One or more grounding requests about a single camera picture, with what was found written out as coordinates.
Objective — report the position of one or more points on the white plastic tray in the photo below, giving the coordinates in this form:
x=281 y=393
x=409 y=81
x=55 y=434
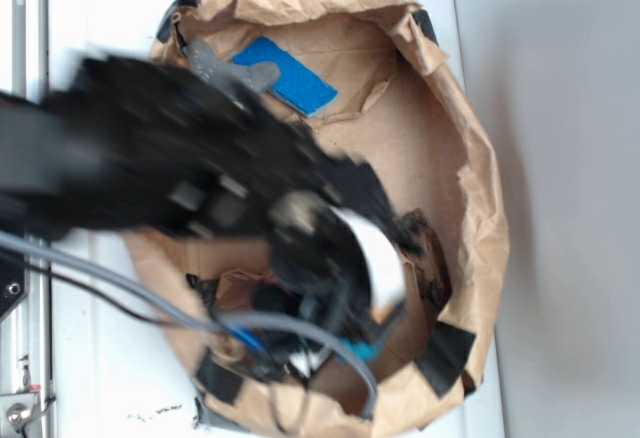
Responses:
x=116 y=376

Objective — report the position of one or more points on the black mounting bracket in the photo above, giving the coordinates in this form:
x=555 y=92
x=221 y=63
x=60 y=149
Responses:
x=13 y=282

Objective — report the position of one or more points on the blue felt ball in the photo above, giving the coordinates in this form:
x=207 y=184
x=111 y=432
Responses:
x=367 y=352

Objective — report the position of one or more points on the brown bark wood piece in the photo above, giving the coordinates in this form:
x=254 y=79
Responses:
x=426 y=255

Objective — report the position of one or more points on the blue sponge pad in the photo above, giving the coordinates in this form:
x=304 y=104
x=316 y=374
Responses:
x=298 y=86

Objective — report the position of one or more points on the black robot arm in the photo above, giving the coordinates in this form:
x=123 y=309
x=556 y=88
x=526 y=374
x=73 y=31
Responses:
x=133 y=143

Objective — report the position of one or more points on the aluminium frame rail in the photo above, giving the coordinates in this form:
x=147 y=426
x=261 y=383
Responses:
x=27 y=381

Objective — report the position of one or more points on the grey plush mouse toy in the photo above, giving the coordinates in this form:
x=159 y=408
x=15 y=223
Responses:
x=222 y=75

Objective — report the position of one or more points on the brown paper bag bin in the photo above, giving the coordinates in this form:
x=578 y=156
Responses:
x=400 y=107

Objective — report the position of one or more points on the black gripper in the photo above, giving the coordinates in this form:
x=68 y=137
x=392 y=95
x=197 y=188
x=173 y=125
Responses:
x=333 y=268

